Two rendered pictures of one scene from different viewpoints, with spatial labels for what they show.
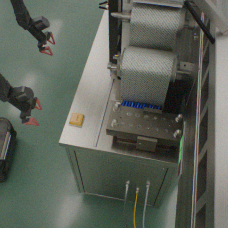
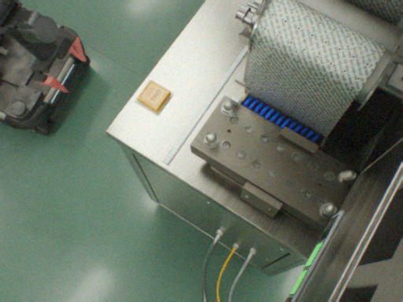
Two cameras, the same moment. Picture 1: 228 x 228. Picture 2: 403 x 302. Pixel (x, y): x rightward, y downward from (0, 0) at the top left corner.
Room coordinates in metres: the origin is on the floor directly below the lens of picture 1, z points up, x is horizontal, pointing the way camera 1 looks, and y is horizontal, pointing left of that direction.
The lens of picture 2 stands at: (0.44, -0.14, 2.04)
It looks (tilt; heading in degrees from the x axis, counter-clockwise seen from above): 71 degrees down; 25
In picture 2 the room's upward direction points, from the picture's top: 3 degrees counter-clockwise
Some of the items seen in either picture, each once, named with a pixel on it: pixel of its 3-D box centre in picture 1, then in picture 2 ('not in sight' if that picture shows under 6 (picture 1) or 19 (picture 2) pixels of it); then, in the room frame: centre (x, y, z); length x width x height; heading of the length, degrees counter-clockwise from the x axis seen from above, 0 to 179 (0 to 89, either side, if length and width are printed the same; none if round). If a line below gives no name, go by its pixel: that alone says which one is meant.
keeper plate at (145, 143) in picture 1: (146, 144); (260, 200); (0.71, -0.17, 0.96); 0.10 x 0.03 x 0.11; 79
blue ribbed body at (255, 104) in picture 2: (141, 106); (282, 121); (0.90, -0.15, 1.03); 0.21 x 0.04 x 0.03; 79
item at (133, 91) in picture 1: (143, 93); (290, 98); (0.93, -0.15, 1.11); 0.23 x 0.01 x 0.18; 79
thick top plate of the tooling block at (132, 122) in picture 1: (146, 125); (275, 163); (0.80, -0.17, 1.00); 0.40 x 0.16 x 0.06; 79
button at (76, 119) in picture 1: (76, 119); (153, 96); (0.90, 0.21, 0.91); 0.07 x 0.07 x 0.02; 79
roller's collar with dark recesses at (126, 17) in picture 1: (128, 16); not in sight; (1.26, -0.07, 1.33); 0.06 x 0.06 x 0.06; 79
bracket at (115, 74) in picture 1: (116, 82); (251, 50); (1.05, -0.01, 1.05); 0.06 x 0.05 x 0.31; 79
